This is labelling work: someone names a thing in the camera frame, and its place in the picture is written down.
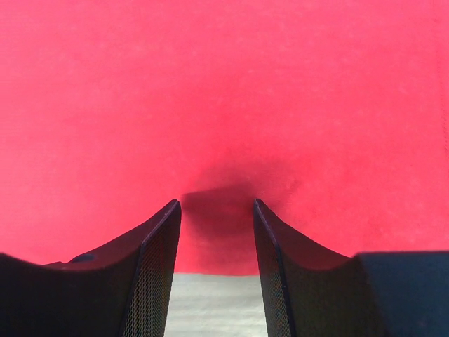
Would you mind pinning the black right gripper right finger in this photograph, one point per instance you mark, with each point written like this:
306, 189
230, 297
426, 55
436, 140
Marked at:
310, 290

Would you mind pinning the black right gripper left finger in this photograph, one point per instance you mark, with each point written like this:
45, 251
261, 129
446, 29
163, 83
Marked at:
121, 288

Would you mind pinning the red t shirt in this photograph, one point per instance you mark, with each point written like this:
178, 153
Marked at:
334, 113

